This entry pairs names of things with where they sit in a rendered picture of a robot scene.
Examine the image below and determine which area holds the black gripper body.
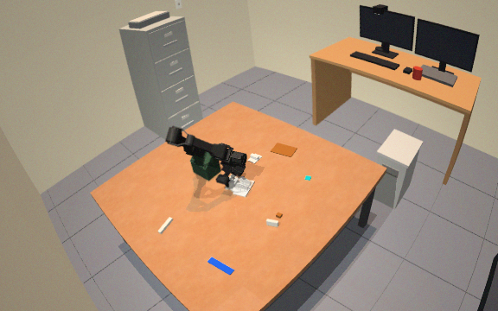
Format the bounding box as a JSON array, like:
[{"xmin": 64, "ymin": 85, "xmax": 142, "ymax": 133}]
[{"xmin": 215, "ymin": 162, "xmax": 233, "ymax": 185}]

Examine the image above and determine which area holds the orange flat plate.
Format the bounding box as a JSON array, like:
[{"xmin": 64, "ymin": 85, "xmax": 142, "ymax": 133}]
[{"xmin": 271, "ymin": 143, "xmax": 297, "ymax": 157}]

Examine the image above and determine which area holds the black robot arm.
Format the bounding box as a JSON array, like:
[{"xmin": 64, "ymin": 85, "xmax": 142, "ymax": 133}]
[{"xmin": 166, "ymin": 126, "xmax": 247, "ymax": 176}]

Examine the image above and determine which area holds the white flat bar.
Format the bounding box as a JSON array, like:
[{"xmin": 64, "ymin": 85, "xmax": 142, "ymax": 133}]
[{"xmin": 158, "ymin": 217, "xmax": 173, "ymax": 234}]

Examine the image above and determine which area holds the blue flat bar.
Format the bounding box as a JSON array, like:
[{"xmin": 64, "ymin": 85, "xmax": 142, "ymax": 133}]
[{"xmin": 207, "ymin": 257, "xmax": 235, "ymax": 275}]

